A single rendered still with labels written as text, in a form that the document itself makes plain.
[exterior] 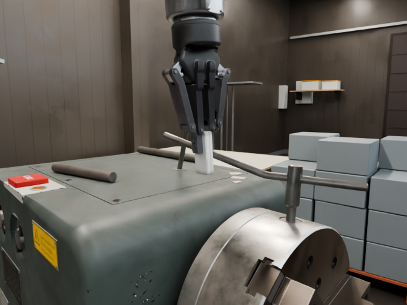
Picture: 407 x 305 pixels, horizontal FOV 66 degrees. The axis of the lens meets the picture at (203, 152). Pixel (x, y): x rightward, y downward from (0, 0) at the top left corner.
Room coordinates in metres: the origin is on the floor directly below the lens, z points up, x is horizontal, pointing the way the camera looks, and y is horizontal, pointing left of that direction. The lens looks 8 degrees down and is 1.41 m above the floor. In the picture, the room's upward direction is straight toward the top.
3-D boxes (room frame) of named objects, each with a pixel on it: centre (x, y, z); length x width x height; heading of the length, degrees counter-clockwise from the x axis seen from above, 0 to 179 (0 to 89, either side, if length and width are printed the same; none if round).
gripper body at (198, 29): (0.50, 0.01, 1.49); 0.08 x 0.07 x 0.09; 134
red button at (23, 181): (0.62, 0.36, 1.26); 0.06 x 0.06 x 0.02; 44
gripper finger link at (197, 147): (0.49, 0.02, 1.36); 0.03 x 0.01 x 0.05; 134
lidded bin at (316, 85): (8.77, -2.98, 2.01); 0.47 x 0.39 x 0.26; 54
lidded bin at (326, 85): (8.46, -3.40, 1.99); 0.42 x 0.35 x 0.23; 54
